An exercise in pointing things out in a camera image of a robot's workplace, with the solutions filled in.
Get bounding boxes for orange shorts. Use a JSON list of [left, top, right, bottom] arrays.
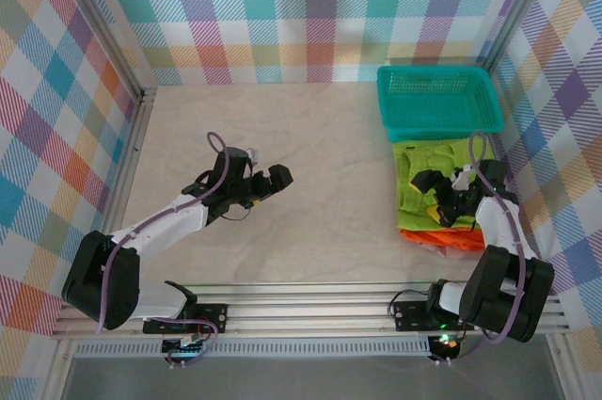
[[398, 225, 485, 253]]

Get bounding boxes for lime green shorts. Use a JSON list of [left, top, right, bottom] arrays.
[[392, 139, 495, 232]]

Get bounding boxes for pink shorts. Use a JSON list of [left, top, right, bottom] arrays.
[[420, 242, 471, 260]]

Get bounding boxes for teal plastic basket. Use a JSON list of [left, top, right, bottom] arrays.
[[375, 64, 505, 143]]

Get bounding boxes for aluminium base beam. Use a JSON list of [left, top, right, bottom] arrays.
[[49, 280, 570, 340]]

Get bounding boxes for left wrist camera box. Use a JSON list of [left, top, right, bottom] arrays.
[[214, 146, 261, 176]]

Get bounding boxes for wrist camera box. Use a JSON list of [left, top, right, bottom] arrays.
[[451, 159, 508, 195], [214, 146, 261, 176]]

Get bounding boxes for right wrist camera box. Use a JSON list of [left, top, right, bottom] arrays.
[[451, 159, 508, 195]]

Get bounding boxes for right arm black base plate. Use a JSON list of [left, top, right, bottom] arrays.
[[392, 300, 481, 331]]

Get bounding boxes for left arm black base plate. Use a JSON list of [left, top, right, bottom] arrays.
[[142, 303, 230, 334]]

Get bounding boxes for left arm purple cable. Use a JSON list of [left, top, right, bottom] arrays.
[[96, 130, 232, 368]]

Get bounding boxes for grey slotted cable duct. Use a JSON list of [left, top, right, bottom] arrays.
[[74, 341, 432, 358]]

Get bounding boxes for aluminium frame post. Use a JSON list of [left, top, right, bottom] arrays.
[[44, 0, 159, 100], [477, 0, 563, 72]]

